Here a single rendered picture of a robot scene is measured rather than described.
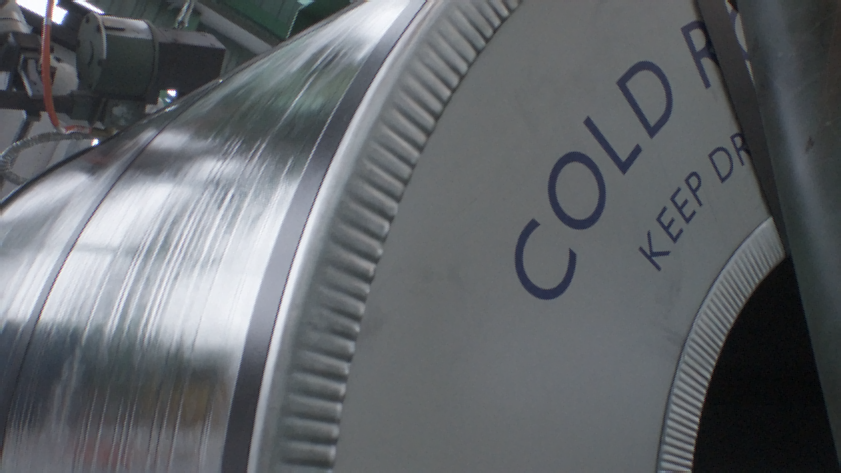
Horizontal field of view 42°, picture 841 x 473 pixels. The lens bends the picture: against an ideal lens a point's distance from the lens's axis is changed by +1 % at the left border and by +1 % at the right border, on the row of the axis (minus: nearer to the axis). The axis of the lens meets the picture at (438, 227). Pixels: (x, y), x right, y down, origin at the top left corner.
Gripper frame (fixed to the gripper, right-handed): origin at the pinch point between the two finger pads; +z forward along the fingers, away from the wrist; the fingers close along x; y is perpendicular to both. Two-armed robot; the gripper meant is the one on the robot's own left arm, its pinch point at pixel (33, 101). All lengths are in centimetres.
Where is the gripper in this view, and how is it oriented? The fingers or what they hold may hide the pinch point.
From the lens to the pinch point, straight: 212.0
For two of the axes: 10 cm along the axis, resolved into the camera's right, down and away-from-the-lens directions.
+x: -3.9, 7.7, 5.1
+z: 4.6, 6.4, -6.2
